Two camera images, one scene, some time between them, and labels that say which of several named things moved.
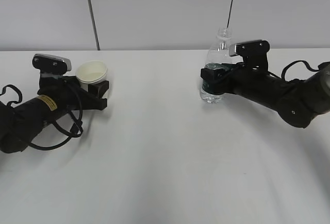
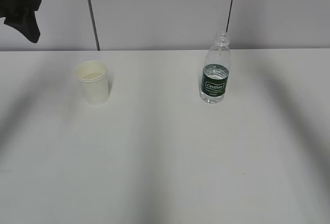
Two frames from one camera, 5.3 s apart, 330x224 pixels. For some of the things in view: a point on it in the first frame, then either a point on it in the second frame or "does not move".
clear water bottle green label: x=219 y=54 does not move
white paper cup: x=91 y=71 does not move
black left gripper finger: x=98 y=89 to x=26 y=23
